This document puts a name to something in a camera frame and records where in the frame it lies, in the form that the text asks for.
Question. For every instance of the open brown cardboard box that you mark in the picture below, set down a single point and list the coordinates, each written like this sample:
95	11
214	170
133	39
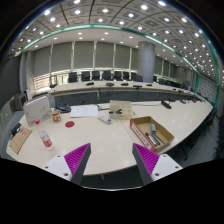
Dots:
166	134

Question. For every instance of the small black device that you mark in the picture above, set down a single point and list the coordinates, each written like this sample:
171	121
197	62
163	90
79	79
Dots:
15	128

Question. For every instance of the round ceiling lights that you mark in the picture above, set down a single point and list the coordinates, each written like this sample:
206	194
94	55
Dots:
105	10

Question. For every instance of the row of black office chairs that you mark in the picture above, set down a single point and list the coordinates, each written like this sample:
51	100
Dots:
106	75

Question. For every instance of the printed white paper sheet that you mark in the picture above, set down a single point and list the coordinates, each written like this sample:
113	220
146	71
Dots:
84	111

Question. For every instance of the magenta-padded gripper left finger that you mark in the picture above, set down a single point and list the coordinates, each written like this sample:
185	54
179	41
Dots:
76	159

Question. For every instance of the clear red-capped water bottle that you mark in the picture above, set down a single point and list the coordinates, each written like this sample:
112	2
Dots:
45	136

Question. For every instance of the beige open box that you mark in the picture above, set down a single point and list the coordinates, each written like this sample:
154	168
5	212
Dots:
120	107

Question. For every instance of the flat round red coaster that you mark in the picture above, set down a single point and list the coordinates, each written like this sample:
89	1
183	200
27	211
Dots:
69	124

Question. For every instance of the red floral ceramic mug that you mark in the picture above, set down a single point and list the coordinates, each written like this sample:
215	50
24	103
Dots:
56	116

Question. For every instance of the black desk microphones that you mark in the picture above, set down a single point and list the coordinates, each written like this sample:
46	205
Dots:
110	84

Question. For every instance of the white remote control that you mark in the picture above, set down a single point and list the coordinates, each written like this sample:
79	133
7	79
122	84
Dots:
104	119

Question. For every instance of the flat brown cardboard piece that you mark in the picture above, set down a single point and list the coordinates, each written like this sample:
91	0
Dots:
19	140

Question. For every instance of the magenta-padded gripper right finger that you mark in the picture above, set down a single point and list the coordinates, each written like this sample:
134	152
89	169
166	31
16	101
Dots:
146	159

